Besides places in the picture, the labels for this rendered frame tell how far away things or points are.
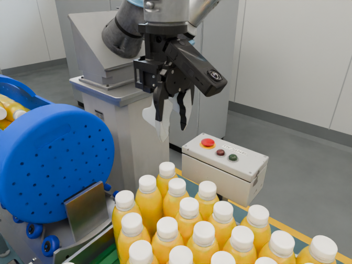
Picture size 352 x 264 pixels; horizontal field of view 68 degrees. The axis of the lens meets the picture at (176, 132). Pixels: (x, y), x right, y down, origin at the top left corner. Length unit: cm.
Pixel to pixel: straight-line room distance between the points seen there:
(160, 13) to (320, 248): 46
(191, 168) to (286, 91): 262
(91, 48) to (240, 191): 67
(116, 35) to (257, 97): 261
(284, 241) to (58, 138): 50
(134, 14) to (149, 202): 58
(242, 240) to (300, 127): 286
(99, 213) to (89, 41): 58
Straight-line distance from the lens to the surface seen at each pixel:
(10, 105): 101
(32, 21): 605
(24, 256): 85
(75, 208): 66
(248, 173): 62
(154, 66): 46
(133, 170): 109
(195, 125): 234
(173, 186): 59
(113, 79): 98
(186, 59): 43
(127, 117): 97
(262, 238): 57
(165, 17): 44
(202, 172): 69
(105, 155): 73
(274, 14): 318
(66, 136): 64
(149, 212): 63
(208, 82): 41
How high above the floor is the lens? 147
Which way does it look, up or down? 29 degrees down
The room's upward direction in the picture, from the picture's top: straight up
